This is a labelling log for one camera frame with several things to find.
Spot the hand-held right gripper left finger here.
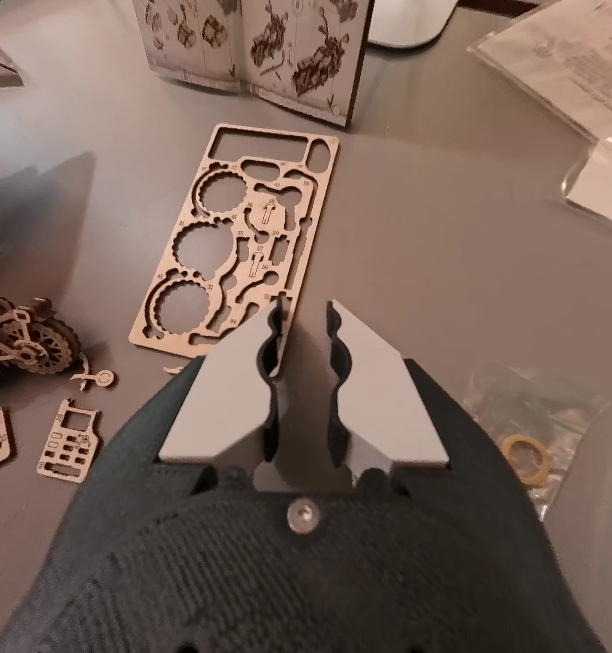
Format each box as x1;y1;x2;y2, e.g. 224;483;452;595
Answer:
158;297;299;491

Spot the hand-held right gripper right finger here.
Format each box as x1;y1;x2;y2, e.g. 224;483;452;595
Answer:
326;300;451;491

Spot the wooden sheet with gear holes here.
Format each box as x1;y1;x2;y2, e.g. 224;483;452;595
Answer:
127;124;340;358

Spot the grey desk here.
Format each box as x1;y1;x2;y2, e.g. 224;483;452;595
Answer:
0;0;612;653

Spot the wooden part with round end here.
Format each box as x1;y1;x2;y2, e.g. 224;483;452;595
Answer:
70;354;117;391

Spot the small bag with rubber bands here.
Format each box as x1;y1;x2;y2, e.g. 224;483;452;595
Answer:
461;363;610;521

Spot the small wooden keypad-shaped sheet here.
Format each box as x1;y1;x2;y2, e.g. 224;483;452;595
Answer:
36;398;103;483

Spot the wooden motorcycle model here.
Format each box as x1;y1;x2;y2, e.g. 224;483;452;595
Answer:
0;255;82;383

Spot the printed instruction booklet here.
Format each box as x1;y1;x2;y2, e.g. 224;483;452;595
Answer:
133;0;373;128

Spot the white stand base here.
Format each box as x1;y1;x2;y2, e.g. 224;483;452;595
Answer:
367;0;460;49

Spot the clear plastic wrapper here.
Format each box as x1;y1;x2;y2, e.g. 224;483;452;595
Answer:
466;0;612;230

